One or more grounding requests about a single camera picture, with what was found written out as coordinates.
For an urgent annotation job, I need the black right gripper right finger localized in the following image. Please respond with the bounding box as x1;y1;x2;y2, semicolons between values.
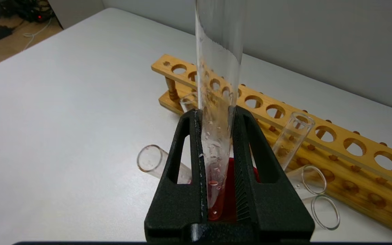
232;105;315;241

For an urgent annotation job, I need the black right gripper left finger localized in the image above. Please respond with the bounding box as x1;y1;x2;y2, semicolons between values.
144;108;208;241

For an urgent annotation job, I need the test tube with red pigment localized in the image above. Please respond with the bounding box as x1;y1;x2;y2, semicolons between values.
195;0;247;221

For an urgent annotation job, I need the wooden test tube rack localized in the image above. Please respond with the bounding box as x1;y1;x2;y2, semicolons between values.
151;54;392;239

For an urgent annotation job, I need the red cup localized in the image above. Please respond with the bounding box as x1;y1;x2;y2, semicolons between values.
189;157;261;222

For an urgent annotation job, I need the black floor equipment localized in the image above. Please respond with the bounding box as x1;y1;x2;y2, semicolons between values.
0;0;54;24

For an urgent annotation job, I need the white floor cable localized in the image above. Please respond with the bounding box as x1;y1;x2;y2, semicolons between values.
22;17;53;51

